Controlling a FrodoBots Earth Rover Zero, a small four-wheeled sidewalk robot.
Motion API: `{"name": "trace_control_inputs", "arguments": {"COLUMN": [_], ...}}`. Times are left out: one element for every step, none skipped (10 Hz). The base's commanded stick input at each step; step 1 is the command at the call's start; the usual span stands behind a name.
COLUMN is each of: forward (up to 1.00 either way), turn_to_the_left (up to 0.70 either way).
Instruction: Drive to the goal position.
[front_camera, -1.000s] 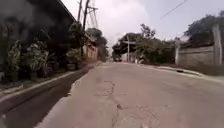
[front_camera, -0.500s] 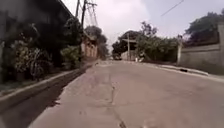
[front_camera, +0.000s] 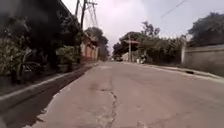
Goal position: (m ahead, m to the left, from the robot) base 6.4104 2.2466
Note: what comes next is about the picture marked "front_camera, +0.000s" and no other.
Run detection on vehicle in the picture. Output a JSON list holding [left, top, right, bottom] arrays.
[[114, 56, 124, 63]]

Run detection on red brick building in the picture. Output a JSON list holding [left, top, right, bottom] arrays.
[[80, 33, 100, 63]]

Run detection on leafy garden plants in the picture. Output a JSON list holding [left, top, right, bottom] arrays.
[[0, 19, 81, 85]]

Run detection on dark roadside gutter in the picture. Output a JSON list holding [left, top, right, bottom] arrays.
[[0, 62, 98, 128]]

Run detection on big dark tree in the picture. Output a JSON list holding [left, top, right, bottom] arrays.
[[188, 12, 224, 48]]

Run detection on grey concrete wall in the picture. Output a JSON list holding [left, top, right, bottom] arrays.
[[180, 34, 224, 77]]

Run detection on dark tall building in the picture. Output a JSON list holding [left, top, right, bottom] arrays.
[[0, 0, 82, 69]]

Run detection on concrete pavement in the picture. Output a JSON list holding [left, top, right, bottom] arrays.
[[126, 60, 224, 84]]

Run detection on pole with crossbar sign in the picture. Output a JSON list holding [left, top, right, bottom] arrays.
[[123, 33, 140, 63]]

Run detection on overhead wires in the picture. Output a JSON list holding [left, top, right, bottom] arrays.
[[159, 0, 188, 19]]

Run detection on row of trees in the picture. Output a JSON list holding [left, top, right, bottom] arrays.
[[112, 21, 184, 65]]

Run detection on grey concrete road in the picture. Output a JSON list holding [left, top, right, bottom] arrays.
[[23, 60, 224, 128]]

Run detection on utility pole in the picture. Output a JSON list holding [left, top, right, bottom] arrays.
[[74, 0, 99, 32]]

